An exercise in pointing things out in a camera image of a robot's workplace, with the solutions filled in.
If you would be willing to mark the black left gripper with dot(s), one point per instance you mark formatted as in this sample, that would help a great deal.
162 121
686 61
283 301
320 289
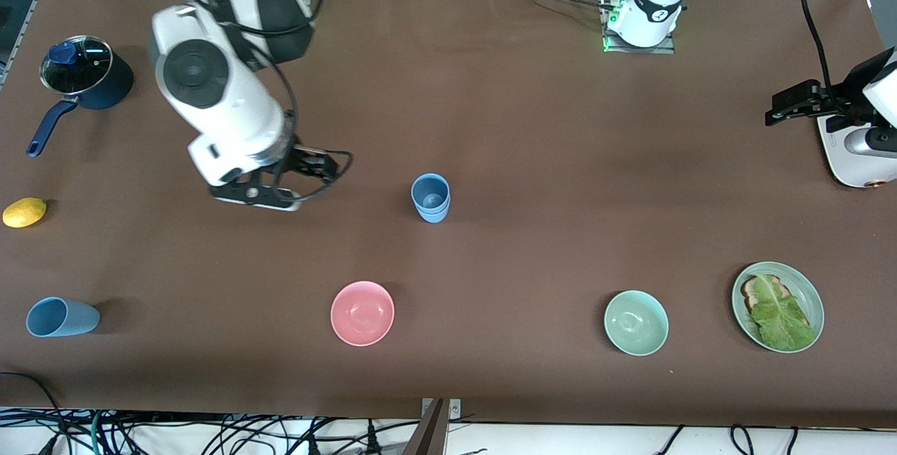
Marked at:
835 103

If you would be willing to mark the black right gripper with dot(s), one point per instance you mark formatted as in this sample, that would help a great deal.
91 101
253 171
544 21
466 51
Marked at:
304 161

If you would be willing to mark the dusty blue cup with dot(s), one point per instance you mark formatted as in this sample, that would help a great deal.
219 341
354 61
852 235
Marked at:
420 195

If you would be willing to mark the light blue cup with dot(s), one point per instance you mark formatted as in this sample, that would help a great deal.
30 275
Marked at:
433 218

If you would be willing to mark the white toaster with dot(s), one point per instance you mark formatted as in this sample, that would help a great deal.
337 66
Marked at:
848 167

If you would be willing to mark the pink bowl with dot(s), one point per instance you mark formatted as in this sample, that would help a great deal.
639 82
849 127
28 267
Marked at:
362 313

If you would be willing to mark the mint green plate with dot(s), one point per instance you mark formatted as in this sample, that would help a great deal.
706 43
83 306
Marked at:
806 294

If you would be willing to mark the toasted bread slice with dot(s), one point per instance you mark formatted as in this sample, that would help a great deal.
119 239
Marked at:
751 292

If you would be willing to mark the green lettuce leaf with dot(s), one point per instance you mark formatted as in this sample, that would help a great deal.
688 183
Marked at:
781 318

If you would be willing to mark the dark blue saucepan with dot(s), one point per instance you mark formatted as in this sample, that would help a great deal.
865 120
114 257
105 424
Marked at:
120 83

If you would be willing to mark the mint green bowl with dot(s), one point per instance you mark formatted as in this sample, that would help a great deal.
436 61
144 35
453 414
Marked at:
636 323

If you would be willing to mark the glass lid blue knob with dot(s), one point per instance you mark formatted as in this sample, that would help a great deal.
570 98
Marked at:
77 69

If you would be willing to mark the blue cup lying sideways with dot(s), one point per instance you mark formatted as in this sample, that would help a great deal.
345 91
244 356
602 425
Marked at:
66 317

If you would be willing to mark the yellow lemon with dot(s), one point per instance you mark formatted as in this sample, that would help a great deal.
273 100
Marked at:
24 212

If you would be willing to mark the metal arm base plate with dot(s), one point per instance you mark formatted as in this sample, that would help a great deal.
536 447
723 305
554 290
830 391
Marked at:
667 47

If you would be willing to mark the metal table edge bracket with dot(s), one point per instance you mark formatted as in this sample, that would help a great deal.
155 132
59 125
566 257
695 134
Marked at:
455 407

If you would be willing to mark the dark slanted post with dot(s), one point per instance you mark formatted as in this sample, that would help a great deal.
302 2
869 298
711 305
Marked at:
429 434

